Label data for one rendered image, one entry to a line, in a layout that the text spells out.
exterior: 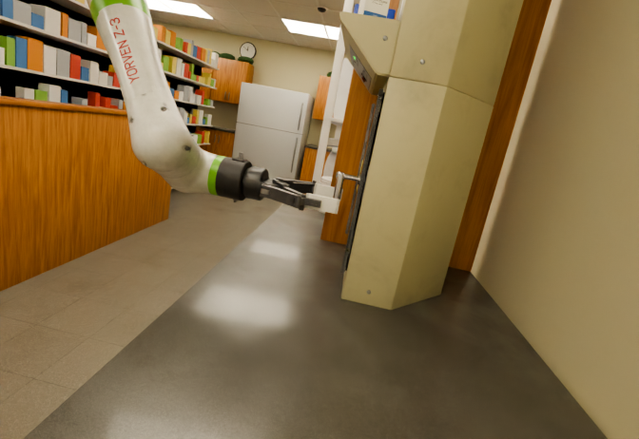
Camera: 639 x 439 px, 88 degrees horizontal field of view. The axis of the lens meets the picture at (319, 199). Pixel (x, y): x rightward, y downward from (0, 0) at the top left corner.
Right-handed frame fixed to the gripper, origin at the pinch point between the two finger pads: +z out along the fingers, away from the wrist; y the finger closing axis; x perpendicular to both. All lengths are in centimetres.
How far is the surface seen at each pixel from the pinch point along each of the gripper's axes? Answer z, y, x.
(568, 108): 49, 13, -30
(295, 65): -135, 551, -115
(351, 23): -3.4, -5.3, -34.7
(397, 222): 13.6, -5.3, 1.1
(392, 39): 4.7, -5.3, -33.1
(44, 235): -189, 118, 87
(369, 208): 7.3, -5.3, -0.7
